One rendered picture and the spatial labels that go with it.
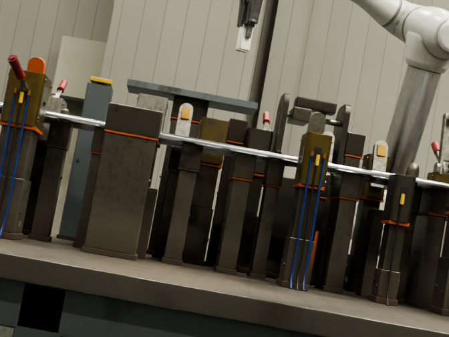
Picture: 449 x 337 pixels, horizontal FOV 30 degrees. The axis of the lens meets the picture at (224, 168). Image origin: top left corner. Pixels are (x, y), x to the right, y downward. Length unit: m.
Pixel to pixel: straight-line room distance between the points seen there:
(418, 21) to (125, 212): 1.11
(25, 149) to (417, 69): 1.21
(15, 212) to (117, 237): 0.22
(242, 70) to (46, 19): 2.37
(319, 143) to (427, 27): 0.73
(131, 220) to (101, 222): 0.06
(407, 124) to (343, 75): 6.18
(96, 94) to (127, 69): 5.43
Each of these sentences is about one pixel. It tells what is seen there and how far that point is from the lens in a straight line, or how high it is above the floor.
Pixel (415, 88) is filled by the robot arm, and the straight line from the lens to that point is 2.53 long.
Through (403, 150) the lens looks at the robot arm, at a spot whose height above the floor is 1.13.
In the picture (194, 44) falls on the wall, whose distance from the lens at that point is 7.79.
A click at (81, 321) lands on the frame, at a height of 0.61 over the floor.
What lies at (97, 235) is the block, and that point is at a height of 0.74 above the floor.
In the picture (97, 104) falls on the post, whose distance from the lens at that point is 2.37.
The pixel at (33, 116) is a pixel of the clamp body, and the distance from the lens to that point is 1.84.
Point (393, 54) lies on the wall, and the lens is 8.81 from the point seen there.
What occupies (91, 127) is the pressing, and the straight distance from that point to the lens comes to 2.16.
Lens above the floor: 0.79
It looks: 4 degrees up
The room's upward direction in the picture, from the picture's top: 10 degrees clockwise
